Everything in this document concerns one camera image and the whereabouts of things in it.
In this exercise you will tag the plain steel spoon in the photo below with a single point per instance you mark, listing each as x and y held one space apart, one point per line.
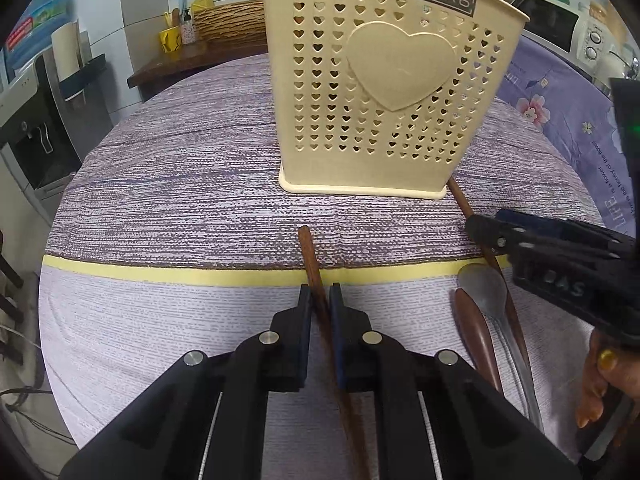
482 285

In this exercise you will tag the white microwave oven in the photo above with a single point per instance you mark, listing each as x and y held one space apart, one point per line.
555 20

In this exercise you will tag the wicker basket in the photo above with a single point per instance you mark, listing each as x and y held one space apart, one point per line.
230 22

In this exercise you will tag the water dispenser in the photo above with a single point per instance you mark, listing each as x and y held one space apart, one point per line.
35 125

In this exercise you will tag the cream plastic utensil holder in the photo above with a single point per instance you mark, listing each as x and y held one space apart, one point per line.
390 85

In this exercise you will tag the purple floral cloth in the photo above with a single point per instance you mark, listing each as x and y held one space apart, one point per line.
560 125

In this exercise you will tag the dark wooden counter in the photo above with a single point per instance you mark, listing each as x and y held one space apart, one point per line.
190 65

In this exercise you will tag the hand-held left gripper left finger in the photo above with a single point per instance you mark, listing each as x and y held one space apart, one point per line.
301 330

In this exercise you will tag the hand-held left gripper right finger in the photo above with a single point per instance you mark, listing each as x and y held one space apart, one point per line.
341 330

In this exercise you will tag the small dotted bottle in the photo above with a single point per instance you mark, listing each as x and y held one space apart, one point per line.
189 27

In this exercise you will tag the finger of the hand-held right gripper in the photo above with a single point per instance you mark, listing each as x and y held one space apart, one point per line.
560 232
492 232

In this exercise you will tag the blue water jug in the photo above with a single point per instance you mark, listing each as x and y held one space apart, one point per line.
35 25

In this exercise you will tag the yellow mug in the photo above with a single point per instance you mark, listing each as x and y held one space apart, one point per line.
170 40

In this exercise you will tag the brown wooden chopstick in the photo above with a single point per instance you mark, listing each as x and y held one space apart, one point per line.
467 205
312 265

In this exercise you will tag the white thermos kettle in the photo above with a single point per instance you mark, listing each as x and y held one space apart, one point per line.
617 65

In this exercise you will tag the person's right hand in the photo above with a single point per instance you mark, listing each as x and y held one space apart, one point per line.
595 390

